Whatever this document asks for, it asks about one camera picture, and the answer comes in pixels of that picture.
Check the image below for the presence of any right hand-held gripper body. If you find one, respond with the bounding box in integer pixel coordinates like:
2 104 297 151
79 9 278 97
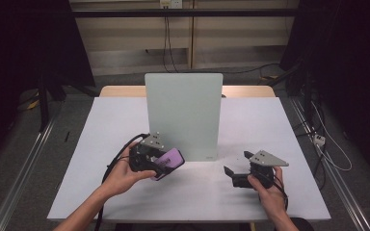
249 149 290 191

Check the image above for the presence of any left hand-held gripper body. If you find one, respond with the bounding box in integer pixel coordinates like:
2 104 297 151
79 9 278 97
128 132 168 173

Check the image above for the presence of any white glass whiteboard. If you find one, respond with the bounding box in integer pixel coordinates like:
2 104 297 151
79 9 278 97
145 72 224 163

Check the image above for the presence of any person's right hand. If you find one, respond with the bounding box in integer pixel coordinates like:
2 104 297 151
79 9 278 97
248 167 289 219

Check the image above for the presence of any person's left hand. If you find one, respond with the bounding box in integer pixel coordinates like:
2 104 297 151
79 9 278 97
100 142 158 197

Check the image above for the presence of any white power strip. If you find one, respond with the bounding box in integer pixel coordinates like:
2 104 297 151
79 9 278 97
312 134 328 147

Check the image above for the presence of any wooden table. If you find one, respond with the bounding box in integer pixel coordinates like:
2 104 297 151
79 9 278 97
99 85 277 98

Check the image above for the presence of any black metal stand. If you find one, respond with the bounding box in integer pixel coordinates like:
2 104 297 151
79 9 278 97
37 73 67 133

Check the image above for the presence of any black horizontal bar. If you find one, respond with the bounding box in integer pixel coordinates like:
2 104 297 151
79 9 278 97
71 8 300 18

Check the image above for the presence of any black curtain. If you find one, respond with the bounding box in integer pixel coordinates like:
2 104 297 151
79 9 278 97
0 0 96 167
278 0 370 181

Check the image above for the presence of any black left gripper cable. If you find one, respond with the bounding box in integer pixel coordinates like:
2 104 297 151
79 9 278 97
94 133 151 231

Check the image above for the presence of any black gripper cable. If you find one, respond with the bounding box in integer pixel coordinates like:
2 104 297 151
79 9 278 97
271 174 290 212
94 133 151 231

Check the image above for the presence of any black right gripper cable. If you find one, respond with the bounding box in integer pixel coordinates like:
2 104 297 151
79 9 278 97
271 174 290 212

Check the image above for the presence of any metal floor rail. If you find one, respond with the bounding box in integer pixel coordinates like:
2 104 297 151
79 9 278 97
0 118 58 231
288 95 370 231

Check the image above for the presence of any thin white cable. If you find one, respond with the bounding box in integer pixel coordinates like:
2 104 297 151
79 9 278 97
311 100 354 172

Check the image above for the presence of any black wall cable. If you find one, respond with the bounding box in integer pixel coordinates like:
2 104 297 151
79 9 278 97
162 8 179 74

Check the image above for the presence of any white wall socket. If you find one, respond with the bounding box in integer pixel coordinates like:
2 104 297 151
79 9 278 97
159 0 183 10

